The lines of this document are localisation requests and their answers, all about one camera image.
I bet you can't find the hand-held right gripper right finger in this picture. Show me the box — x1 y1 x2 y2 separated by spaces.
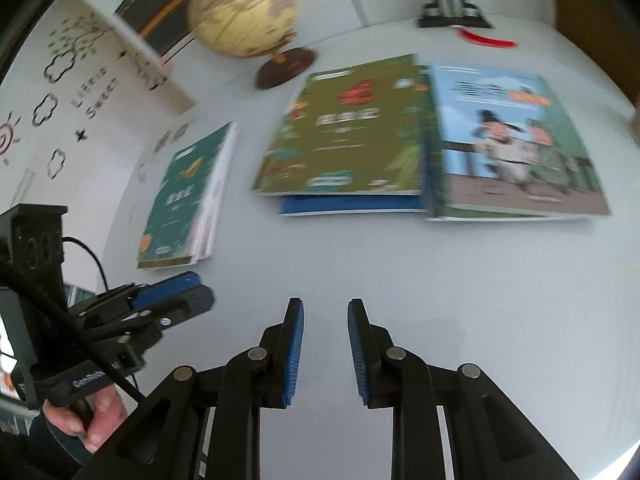
347 297 587 480

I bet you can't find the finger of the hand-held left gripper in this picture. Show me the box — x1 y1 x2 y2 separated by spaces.
77 285 217 350
67 271 202 319

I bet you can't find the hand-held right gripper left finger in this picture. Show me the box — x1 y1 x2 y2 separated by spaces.
107 297 306 480

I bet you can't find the teal book orange tulip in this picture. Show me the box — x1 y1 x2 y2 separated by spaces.
136 122 236 270

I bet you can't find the olive green book red insect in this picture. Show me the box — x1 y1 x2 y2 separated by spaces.
251 54 432 197

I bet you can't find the light blue cartoon book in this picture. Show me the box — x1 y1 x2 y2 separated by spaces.
425 62 613 221

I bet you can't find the person's left forearm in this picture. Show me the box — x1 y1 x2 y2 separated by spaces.
0 405 96 480

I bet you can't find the row of black books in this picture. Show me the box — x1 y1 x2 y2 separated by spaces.
114 0 201 57

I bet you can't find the person's left hand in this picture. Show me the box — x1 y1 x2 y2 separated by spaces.
42 387 131 454

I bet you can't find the beige globe on wooden base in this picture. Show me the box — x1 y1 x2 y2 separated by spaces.
187 0 321 90

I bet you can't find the red tassel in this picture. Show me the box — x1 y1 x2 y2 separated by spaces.
457 27 518 50

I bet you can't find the red sun wall decal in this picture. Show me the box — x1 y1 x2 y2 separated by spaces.
0 112 21 166

